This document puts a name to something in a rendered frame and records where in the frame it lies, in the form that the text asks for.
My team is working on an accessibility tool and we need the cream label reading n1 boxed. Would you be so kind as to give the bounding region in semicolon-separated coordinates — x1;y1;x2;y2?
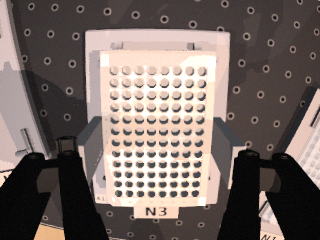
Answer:
260;230;284;240

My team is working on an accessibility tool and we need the white label reading n2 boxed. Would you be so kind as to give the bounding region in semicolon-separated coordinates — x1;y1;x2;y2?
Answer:
0;171;12;186

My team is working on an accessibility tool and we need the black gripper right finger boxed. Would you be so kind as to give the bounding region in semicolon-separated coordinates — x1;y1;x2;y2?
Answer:
211;117;320;240

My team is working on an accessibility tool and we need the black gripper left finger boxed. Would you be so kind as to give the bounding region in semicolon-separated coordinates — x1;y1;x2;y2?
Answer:
0;116;109;240

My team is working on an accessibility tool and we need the cream label with n3 text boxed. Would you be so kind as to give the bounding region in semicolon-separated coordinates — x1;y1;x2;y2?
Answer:
134;207;179;218

